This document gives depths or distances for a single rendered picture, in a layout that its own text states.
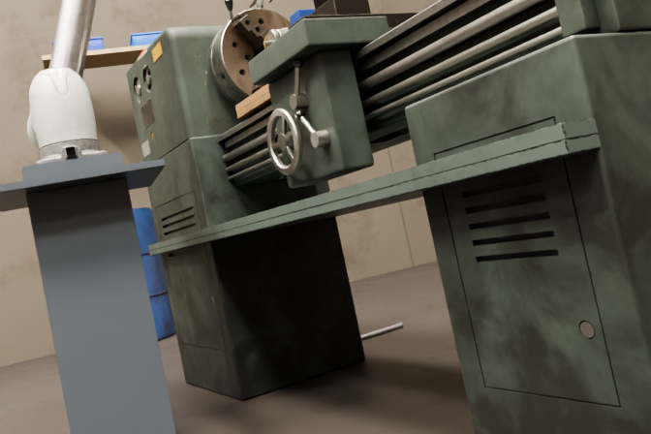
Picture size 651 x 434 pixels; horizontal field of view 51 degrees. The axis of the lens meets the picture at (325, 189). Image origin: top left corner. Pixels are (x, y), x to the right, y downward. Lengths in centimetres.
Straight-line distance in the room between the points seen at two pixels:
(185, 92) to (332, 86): 92
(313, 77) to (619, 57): 69
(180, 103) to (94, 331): 83
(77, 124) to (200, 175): 48
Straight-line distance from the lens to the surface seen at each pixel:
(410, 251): 595
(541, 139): 98
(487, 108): 113
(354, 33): 152
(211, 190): 227
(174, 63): 235
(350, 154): 147
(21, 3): 574
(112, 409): 191
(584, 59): 102
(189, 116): 230
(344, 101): 149
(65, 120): 197
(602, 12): 111
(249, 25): 225
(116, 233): 188
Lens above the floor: 49
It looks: 3 degrees up
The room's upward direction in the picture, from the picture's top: 12 degrees counter-clockwise
